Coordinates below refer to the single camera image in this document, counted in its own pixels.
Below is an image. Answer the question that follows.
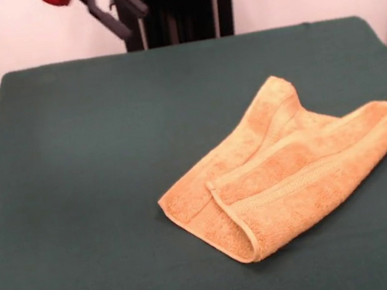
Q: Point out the tan terry towel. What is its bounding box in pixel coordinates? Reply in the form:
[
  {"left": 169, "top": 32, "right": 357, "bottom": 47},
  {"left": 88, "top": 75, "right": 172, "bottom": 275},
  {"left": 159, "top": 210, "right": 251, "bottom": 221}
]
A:
[{"left": 140, "top": 57, "right": 387, "bottom": 277}]

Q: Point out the tall black metal rack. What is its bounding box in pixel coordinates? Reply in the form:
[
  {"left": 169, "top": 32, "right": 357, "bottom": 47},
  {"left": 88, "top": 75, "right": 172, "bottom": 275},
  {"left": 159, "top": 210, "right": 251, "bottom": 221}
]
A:
[{"left": 107, "top": 0, "right": 247, "bottom": 55}]

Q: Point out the dark green table cloth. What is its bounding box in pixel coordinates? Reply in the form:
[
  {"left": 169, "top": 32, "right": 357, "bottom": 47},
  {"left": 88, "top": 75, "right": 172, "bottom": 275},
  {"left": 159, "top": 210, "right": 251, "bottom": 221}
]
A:
[{"left": 0, "top": 10, "right": 387, "bottom": 290}]

